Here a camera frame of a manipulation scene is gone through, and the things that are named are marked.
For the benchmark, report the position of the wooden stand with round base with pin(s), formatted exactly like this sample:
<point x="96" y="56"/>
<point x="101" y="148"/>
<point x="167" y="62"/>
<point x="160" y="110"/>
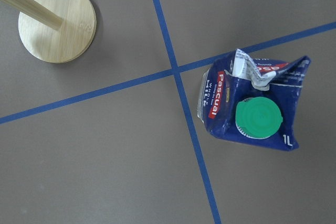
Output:
<point x="55" y="31"/>

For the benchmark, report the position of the blue Pascual milk carton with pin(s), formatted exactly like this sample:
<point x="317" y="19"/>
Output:
<point x="252" y="101"/>

